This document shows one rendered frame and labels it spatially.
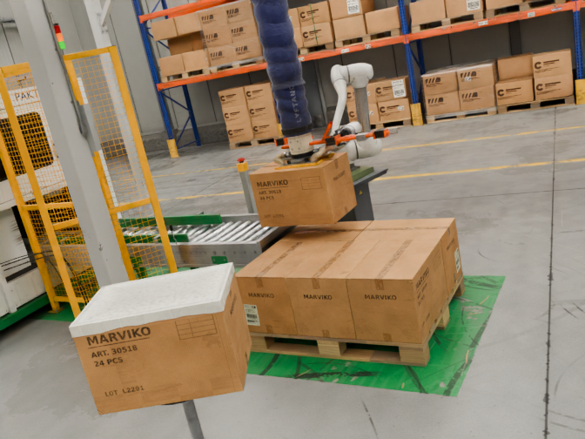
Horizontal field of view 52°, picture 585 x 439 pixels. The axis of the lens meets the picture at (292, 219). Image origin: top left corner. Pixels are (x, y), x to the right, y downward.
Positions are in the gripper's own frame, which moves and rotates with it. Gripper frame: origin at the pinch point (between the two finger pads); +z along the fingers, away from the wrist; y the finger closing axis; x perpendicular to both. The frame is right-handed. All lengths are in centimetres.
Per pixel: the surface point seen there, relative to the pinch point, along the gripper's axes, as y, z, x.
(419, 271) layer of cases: 67, 65, -68
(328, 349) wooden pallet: 114, 79, -9
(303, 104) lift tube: -26.5, 3.3, 16.8
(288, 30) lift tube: -76, 3, 17
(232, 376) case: 52, 203, -36
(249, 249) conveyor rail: 66, 33, 66
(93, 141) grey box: -33, 93, 122
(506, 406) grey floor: 121, 106, -117
